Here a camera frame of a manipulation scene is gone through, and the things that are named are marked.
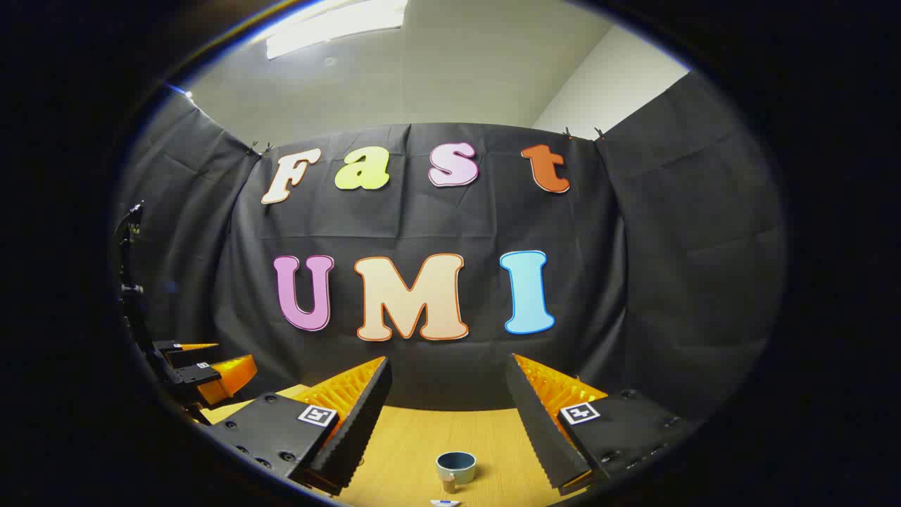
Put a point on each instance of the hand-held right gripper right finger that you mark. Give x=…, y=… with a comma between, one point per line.
x=538, y=429

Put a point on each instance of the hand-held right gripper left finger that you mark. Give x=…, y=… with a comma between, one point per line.
x=362, y=429

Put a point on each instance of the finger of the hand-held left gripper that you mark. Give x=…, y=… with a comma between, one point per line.
x=229, y=377
x=176, y=348

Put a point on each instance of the white toothpaste tube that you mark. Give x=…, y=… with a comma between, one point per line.
x=445, y=503

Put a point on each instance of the wooden desktop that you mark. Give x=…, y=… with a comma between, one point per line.
x=408, y=451

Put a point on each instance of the black backdrop cloth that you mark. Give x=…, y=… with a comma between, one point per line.
x=422, y=225

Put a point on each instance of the ceiling light panel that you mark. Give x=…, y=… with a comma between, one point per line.
x=331, y=24

